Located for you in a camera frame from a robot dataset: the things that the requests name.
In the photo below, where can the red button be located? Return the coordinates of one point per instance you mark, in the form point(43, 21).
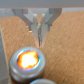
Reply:
point(28, 60)

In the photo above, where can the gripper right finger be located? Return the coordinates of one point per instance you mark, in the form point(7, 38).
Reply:
point(48, 19)

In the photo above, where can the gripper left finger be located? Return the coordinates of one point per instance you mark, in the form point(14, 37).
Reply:
point(32, 20)

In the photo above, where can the blue button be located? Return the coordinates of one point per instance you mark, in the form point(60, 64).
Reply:
point(43, 81)

